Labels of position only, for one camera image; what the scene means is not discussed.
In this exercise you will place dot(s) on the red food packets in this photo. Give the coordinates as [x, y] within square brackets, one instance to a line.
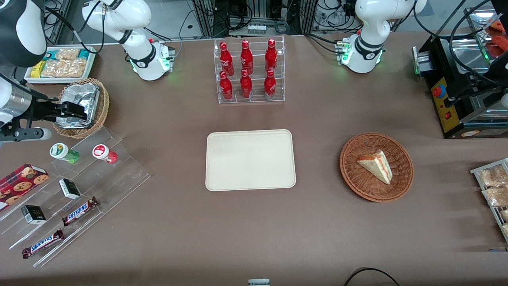
[498, 43]

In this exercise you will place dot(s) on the beige plastic tray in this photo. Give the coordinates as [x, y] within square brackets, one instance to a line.
[250, 161]

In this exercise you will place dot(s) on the clear acrylic stepped display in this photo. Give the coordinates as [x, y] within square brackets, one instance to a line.
[119, 174]

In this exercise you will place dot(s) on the wrapped triangle sandwich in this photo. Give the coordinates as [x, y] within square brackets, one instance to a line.
[377, 167]

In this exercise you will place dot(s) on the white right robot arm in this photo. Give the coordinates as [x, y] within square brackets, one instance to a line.
[147, 67]

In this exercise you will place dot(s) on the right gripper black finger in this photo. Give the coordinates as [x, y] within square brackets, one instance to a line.
[73, 107]
[77, 116]

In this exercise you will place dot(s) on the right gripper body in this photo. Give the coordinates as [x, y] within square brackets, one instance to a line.
[40, 109]

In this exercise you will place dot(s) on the clear rice cracker pack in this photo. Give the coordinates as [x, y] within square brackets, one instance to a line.
[67, 54]
[74, 68]
[51, 69]

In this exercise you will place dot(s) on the round brown wicker basket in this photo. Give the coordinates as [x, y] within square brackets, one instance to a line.
[357, 178]

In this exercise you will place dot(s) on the white connector block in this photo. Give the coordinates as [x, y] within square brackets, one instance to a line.
[256, 29]

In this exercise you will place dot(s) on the grey device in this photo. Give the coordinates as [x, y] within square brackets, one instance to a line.
[258, 283]

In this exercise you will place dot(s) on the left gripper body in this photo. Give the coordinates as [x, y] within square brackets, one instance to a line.
[475, 84]

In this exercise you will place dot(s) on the red tartan cookie box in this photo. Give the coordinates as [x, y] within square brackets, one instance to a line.
[20, 184]

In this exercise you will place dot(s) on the aluminium frame rack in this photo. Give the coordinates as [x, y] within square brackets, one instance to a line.
[206, 16]

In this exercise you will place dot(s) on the green gum bottle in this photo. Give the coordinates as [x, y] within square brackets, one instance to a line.
[63, 153]

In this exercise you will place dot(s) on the black and yellow machine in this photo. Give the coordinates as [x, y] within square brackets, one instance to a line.
[436, 63]

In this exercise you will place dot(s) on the light wicker basket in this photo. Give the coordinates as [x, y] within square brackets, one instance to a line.
[104, 103]

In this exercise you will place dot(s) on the clear snack bag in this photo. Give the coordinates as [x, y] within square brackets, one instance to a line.
[496, 196]
[494, 176]
[505, 215]

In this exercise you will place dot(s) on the clear acrylic bottle rack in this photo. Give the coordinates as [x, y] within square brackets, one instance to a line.
[258, 99]

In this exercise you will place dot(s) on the teal snack pack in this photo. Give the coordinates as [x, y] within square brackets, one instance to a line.
[47, 55]
[83, 54]

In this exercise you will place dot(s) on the red emergency stop button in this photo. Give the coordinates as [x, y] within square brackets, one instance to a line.
[439, 91]

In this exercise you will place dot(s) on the yellow snack pack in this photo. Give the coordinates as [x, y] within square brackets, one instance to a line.
[37, 69]

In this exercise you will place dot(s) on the white plastic snack bin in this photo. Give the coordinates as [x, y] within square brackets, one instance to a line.
[59, 81]

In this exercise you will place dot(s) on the aluminium foil tray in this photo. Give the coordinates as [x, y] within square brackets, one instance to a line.
[83, 97]

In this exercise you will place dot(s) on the aluminium rail frame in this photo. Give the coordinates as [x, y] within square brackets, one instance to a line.
[59, 20]

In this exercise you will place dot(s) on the red cola bottle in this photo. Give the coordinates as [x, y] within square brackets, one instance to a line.
[270, 85]
[271, 57]
[226, 59]
[226, 88]
[246, 86]
[246, 59]

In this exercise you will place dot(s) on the small black box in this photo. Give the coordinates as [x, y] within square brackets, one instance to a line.
[70, 189]
[33, 214]

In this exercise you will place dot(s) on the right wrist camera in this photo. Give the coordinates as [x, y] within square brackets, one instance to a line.
[27, 134]

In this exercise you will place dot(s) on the Snickers bar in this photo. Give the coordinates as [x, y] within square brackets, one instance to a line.
[43, 243]
[79, 211]

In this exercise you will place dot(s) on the red gum bottle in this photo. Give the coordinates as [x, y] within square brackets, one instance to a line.
[103, 153]

